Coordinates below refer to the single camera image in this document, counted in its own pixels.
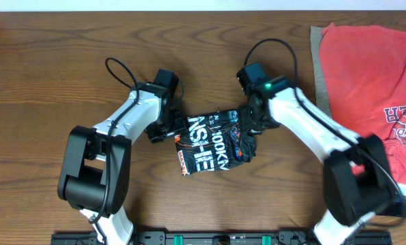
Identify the black orange-patterned jersey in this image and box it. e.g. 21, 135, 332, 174
174, 110, 257, 176

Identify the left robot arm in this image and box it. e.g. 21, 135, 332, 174
51, 69, 186, 244

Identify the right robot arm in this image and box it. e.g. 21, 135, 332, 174
236, 63, 398, 244

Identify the grey folded cloth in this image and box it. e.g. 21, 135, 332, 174
310, 26, 332, 118

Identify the red printed t-shirt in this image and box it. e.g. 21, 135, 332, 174
319, 24, 406, 185

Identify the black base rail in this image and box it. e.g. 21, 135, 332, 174
50, 228, 393, 245

